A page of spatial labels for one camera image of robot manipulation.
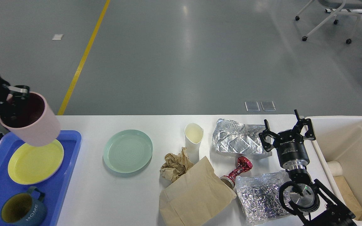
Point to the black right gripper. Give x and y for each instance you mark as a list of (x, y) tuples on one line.
[(290, 146)]

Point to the pink mug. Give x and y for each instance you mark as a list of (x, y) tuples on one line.
[(35, 123)]

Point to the mint green plate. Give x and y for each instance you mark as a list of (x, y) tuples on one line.
[(127, 151)]

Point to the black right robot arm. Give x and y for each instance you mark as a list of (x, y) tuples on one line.
[(308, 199)]

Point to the crushed red can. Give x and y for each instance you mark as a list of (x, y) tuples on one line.
[(243, 165)]

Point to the white cup in bin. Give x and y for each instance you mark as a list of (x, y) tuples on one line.
[(335, 168)]

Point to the aluminium foil tray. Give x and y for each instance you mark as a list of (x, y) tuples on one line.
[(231, 138)]

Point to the crumpled aluminium foil sheet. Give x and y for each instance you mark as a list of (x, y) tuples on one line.
[(259, 197)]

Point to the white plastic bin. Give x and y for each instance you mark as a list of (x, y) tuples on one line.
[(339, 138)]

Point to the yellow plate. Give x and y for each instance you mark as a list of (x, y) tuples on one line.
[(31, 165)]

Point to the blue plastic tray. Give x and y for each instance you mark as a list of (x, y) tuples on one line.
[(55, 187)]

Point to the white paper cup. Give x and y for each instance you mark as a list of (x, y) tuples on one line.
[(193, 137)]

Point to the brown paper bag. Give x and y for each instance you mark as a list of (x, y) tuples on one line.
[(196, 197)]

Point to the blue mug yellow inside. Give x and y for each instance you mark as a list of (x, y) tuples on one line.
[(25, 209)]

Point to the crumpled brown paper ball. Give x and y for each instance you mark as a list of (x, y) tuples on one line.
[(176, 165)]

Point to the white table foot bar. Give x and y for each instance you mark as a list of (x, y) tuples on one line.
[(345, 10)]

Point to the white office chair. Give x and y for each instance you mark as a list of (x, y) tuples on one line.
[(339, 5)]

